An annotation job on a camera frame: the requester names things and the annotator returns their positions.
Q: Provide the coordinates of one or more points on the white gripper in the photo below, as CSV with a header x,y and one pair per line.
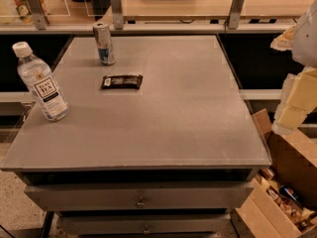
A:
x,y
307,37

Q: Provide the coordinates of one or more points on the black rxbar chocolate wrapper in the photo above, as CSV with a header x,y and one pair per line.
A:
x,y
133,81

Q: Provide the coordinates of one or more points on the cardboard box of snacks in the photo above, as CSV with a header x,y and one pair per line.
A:
x,y
294,163

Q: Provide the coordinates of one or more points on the grey upper drawer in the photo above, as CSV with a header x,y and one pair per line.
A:
x,y
139,196

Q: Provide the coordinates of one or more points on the grey drawer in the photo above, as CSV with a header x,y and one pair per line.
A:
x,y
144,224
139,196

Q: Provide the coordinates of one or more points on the silver blue drink can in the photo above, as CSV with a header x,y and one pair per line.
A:
x,y
104,44

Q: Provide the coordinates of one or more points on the grey lower drawer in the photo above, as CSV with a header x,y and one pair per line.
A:
x,y
144,224

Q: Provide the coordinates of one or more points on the clear tea bottle white cap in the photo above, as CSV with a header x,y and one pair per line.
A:
x,y
39,79

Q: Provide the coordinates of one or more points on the colourful snack package behind glass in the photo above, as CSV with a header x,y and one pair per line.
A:
x,y
20,0

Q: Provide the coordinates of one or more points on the right metal bracket post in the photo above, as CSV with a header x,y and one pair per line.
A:
x,y
235,14

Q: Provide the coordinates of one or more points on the metal bracket post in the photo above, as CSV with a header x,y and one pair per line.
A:
x,y
117,14
40,19
235,14

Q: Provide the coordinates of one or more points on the middle metal bracket post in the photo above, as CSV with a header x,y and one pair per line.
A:
x,y
117,14

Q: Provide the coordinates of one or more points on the left metal bracket post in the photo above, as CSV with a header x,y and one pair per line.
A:
x,y
40,19

